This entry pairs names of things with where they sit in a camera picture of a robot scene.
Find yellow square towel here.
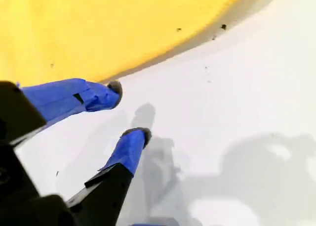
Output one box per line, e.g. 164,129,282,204
0,0,250,88

